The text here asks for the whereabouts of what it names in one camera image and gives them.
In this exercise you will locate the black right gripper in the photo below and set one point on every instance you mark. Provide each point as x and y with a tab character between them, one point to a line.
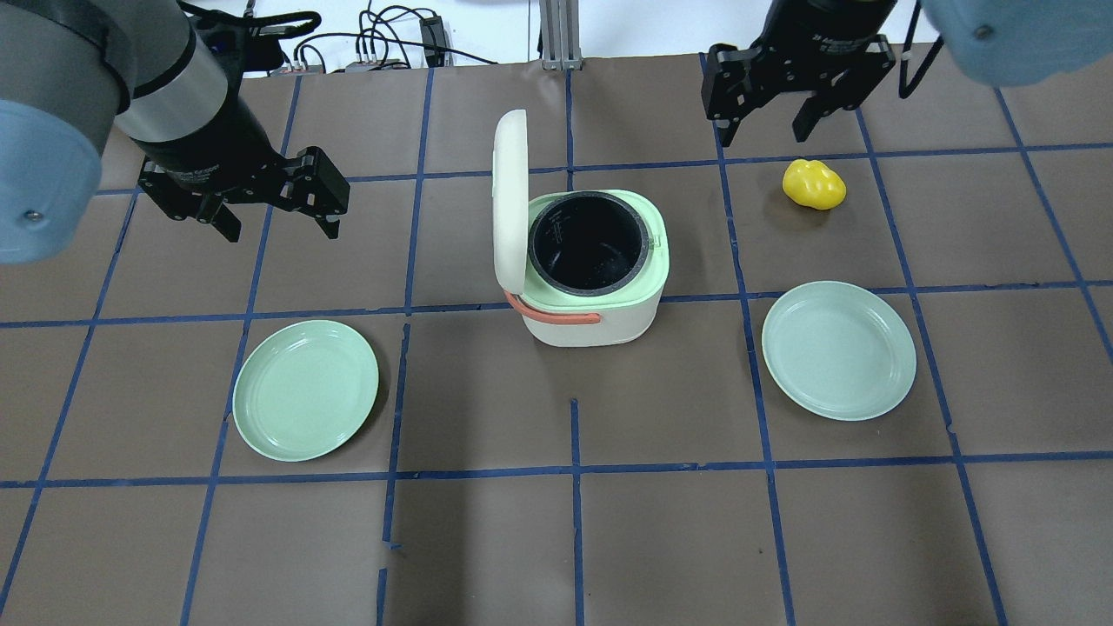
817	28

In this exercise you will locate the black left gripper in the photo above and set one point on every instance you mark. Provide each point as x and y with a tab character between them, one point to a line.
211	139

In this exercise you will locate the white rice cooker orange handle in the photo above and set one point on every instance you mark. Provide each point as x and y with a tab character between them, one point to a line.
582	268

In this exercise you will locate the green plate near right arm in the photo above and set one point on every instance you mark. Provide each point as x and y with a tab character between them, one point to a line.
839	351

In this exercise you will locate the green plate near left arm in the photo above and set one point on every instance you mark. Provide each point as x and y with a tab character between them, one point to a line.
305	390

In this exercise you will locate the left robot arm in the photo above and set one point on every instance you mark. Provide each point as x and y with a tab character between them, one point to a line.
167	74

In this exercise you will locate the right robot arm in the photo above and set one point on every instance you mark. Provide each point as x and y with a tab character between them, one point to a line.
999	43

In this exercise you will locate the yellow toy pepper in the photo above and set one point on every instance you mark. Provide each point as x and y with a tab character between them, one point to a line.
813	184

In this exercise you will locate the black power adapter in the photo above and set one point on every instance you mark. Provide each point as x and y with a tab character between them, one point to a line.
434	41

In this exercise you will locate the brown paper table mat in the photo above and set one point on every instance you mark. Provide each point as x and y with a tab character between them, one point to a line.
500	481

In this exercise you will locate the aluminium frame post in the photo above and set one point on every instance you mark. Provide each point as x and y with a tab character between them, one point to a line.
560	35

